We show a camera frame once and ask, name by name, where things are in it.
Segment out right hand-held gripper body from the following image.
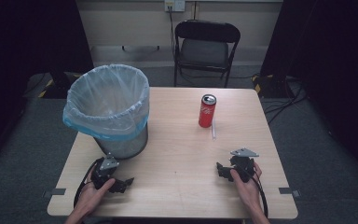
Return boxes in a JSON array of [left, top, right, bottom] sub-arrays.
[[228, 147, 260, 184]]

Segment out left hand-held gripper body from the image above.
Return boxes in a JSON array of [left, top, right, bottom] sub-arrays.
[[89, 152, 120, 191]]

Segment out metal mesh trash can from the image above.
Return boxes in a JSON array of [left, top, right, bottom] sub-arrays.
[[93, 122, 149, 161]]

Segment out red soda can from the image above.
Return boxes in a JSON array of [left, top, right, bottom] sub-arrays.
[[198, 93, 218, 129]]

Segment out person's left hand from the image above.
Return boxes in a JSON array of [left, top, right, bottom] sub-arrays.
[[74, 169, 117, 219]]

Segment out person's right hand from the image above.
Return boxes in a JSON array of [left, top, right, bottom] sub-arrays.
[[229, 161, 264, 213]]

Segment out grey tape strip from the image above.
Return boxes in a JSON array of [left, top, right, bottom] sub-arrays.
[[42, 188, 67, 201], [278, 187, 302, 199]]

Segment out clear plastic bin liner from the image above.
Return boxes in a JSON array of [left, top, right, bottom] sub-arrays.
[[62, 63, 151, 142]]

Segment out yellow black hazard tape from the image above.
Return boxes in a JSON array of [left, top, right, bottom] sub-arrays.
[[37, 78, 55, 99], [251, 73, 275, 95]]

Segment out black folding chair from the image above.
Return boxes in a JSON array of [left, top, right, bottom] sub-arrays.
[[172, 19, 241, 89]]

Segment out dark curtain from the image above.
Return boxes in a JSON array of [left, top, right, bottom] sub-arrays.
[[260, 0, 358, 185], [0, 0, 95, 164]]

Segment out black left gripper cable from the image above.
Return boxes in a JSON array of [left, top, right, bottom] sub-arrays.
[[73, 157, 105, 209]]

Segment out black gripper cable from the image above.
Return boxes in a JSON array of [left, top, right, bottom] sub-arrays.
[[241, 167, 269, 219], [73, 157, 105, 209]]

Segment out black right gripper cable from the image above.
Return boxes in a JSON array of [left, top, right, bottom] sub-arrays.
[[241, 167, 269, 219]]

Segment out black floor cables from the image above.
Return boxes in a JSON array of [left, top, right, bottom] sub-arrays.
[[261, 77, 310, 125]]

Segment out black wall outlet cable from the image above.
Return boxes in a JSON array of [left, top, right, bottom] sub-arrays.
[[167, 5, 177, 59]]

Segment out white wall outlet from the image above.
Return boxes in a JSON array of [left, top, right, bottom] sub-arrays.
[[164, 0, 186, 13]]

